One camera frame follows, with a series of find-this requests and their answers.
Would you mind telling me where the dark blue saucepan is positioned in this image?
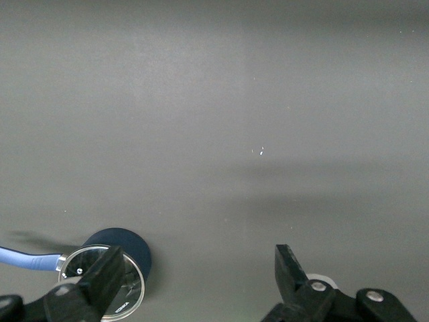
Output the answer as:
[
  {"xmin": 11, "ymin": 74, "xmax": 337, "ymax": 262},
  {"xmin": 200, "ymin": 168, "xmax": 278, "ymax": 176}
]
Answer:
[{"xmin": 0, "ymin": 227, "xmax": 152, "ymax": 319}]

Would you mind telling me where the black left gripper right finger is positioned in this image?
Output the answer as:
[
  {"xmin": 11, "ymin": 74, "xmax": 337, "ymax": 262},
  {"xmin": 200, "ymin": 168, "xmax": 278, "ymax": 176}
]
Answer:
[{"xmin": 261, "ymin": 244, "xmax": 420, "ymax": 322}]

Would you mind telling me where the glass saucepan lid, blue knob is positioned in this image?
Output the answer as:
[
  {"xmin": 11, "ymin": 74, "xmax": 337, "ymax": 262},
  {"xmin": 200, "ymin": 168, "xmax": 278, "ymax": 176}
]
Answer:
[{"xmin": 58, "ymin": 244, "xmax": 147, "ymax": 319}]

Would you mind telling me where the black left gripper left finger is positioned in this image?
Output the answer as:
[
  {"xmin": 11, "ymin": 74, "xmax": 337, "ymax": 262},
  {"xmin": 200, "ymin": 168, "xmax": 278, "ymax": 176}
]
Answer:
[{"xmin": 0, "ymin": 245, "xmax": 125, "ymax": 322}]

